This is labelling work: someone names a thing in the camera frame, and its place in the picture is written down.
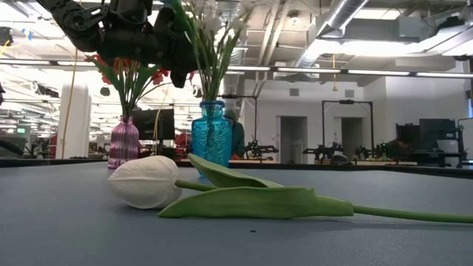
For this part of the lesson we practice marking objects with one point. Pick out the white artificial tulip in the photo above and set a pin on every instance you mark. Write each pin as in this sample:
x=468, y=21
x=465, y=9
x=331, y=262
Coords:
x=144, y=181

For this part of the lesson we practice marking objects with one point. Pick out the green exit sign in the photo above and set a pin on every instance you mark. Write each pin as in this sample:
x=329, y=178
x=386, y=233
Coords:
x=21, y=130

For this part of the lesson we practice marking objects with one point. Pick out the silver ceiling duct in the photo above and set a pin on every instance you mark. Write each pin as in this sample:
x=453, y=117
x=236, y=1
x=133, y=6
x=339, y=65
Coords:
x=340, y=18

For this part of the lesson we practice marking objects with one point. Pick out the white column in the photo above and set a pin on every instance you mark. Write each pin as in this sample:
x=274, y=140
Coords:
x=74, y=122

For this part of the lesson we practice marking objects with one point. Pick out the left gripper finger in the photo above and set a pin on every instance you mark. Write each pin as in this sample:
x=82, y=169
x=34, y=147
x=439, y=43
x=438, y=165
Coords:
x=184, y=59
x=173, y=22

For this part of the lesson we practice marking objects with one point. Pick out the black monitor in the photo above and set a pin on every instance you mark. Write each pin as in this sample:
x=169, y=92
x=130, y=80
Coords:
x=155, y=123

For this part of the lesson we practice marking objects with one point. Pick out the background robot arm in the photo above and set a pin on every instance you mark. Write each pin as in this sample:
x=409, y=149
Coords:
x=371, y=151
x=323, y=151
x=260, y=149

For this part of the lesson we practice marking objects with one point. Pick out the red background object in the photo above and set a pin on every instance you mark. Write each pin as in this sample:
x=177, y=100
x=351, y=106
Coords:
x=182, y=139

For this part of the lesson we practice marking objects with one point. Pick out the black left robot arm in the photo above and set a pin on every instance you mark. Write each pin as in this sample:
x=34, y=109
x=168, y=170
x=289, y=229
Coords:
x=74, y=22

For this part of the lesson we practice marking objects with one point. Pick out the black workstation desk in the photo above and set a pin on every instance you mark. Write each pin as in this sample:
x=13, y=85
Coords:
x=436, y=129

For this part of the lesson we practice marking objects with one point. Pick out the black hanging lamp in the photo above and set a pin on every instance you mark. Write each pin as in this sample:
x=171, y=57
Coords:
x=105, y=91

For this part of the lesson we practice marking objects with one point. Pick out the purple ribbed glass vase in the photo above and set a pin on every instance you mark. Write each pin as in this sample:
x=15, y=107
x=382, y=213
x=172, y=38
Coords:
x=124, y=144

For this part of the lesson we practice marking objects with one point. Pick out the person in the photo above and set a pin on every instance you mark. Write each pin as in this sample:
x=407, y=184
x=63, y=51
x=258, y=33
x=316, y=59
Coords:
x=238, y=136

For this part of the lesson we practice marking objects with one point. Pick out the blue patterned glass vase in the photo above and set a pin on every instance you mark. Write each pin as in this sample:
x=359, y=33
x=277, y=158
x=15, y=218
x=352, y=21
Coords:
x=212, y=140

